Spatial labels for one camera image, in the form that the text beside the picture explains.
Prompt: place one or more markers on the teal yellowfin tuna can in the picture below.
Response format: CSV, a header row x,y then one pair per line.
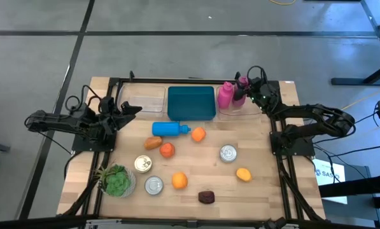
x,y
228,153

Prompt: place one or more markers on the white printed sign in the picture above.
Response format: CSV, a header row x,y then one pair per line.
x,y
328,173

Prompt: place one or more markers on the succulent in patterned white pot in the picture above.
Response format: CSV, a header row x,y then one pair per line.
x,y
117,183

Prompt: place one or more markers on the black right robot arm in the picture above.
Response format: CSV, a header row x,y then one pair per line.
x,y
320,117

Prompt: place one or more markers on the gold-lid tuna can red band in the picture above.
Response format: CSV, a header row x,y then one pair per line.
x,y
143,163

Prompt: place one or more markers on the dark blue label tuna can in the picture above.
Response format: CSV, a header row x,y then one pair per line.
x,y
154,185

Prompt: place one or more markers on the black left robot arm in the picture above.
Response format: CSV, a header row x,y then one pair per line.
x,y
59,122

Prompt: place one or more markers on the black metal desk leg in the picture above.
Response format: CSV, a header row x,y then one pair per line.
x,y
375,31

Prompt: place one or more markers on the black aluminium table frame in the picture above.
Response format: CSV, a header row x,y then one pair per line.
x,y
177,80

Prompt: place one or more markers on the dark magenta plastic bottle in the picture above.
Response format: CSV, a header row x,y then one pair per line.
x,y
239,103

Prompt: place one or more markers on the clear plastic container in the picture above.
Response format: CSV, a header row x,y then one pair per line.
x,y
142,98
240,111

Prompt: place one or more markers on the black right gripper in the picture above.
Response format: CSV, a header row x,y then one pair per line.
x,y
264,95

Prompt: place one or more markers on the wrinkled orange toy mandarin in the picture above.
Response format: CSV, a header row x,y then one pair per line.
x,y
198,134

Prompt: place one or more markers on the black horizontal mount bar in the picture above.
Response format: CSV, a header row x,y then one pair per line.
x,y
49,222

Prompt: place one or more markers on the red toy fruit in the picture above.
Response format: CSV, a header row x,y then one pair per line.
x,y
167,150

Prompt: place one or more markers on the bright pink plastic bottle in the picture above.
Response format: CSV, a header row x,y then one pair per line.
x,y
225,95

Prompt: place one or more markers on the dark maroon toy food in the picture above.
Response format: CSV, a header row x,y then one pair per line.
x,y
206,197

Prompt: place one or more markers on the teal plastic bin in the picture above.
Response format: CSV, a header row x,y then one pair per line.
x,y
191,103

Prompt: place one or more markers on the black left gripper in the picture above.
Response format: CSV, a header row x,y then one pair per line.
x,y
108,121

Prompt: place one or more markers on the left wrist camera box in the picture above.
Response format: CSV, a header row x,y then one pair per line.
x,y
107,103

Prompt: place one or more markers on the brown-orange toy potato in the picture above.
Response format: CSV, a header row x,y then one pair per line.
x,y
152,143

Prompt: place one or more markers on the yellow toy lemon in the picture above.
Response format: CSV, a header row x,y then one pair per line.
x,y
243,175

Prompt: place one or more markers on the blue plastic bottle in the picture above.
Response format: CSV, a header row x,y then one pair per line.
x,y
167,128

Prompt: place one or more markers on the smooth orange toy ball fruit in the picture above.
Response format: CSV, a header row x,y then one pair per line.
x,y
179,180

